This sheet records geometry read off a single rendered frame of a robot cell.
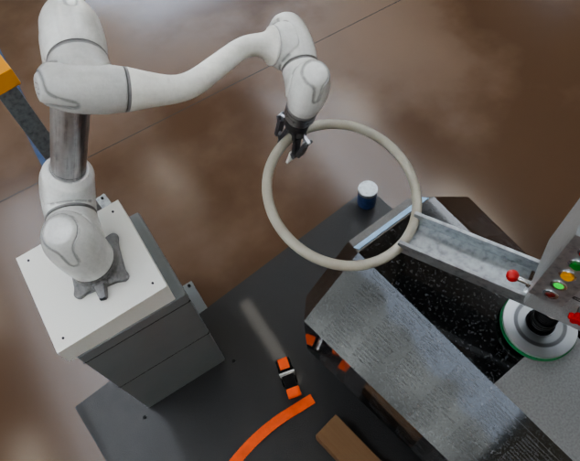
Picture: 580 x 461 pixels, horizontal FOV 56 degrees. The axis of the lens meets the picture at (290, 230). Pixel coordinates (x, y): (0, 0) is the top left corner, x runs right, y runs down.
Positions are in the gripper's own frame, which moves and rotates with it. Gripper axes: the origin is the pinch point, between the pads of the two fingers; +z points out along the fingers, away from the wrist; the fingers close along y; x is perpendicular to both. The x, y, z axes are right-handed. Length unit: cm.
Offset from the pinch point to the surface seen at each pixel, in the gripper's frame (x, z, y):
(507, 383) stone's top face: -2, -2, 96
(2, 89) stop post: -48, 39, -98
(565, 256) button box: -1, -58, 69
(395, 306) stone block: -4, 12, 59
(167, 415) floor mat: -77, 109, 32
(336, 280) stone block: -8.2, 24.7, 40.2
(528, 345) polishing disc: 9, -6, 92
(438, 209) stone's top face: 31, 10, 47
